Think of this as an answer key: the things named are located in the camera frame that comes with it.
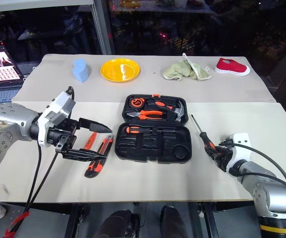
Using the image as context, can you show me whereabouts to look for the black metal table leg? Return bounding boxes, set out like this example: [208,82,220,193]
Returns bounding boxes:
[199,202,220,238]
[63,202,85,238]

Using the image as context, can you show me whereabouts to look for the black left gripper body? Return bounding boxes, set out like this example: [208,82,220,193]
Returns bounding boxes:
[47,118,81,155]

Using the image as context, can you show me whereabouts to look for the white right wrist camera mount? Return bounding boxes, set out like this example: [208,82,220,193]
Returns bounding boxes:
[226,132,251,174]

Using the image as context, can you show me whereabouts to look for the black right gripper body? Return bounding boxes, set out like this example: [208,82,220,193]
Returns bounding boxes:
[212,141,233,173]

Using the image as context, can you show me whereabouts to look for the orange black utility knife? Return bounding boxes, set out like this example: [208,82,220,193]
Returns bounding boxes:
[84,135,114,179]

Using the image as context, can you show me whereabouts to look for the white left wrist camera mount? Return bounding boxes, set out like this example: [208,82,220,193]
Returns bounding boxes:
[37,91,75,147]

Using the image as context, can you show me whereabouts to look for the claw hammer orange grip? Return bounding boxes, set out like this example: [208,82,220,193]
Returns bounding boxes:
[146,98,186,124]

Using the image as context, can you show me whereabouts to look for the slim orange tester pen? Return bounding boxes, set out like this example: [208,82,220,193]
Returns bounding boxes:
[82,131,98,151]

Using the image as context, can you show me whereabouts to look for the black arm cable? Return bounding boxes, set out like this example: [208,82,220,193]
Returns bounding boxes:
[230,168,286,214]
[219,141,286,199]
[7,151,59,235]
[21,86,75,214]

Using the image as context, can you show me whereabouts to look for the black orange long screwdriver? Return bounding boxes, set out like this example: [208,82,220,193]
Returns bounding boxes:
[190,114,220,156]

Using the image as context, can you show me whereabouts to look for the yellow plastic plate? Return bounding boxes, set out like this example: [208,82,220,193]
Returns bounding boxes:
[100,58,141,82]

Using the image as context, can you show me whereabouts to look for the light blue foam block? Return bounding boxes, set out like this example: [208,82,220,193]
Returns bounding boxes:
[71,58,92,83]

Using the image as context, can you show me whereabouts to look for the grey window frame post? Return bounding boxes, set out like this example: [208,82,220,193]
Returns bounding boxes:
[89,0,115,55]

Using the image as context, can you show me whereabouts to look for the dark rounded shape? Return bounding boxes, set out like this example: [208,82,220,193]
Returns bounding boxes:
[160,205,192,238]
[100,209,141,238]

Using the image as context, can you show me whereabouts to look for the pale green cloth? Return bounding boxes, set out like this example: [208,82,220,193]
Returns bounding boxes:
[163,53,213,82]

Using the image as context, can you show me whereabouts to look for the red white small shoe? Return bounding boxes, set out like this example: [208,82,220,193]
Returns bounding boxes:
[214,57,251,77]

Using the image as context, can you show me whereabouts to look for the black electrical tape roll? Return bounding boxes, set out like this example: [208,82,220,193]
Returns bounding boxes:
[173,145,191,160]

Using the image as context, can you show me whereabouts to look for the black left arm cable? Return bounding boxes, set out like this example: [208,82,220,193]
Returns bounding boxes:
[7,151,59,235]
[21,86,75,214]

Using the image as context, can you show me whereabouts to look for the orange black tape measure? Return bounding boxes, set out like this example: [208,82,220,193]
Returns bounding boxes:
[129,97,146,109]

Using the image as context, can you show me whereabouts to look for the red cable tie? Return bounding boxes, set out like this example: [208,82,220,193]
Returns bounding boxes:
[3,211,31,238]

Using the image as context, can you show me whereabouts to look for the orange handled pliers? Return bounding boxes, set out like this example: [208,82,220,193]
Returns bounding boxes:
[126,109,164,121]

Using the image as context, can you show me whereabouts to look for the black plastic tool case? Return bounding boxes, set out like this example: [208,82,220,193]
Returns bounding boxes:
[114,94,193,165]

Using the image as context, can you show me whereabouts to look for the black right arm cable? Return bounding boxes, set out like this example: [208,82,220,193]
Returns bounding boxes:
[219,141,286,199]
[230,168,286,214]

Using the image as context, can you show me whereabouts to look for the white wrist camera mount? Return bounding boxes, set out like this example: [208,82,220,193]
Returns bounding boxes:
[226,132,251,174]
[37,91,75,147]

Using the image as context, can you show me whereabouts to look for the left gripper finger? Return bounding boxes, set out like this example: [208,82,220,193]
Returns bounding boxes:
[62,148,108,162]
[78,118,113,133]

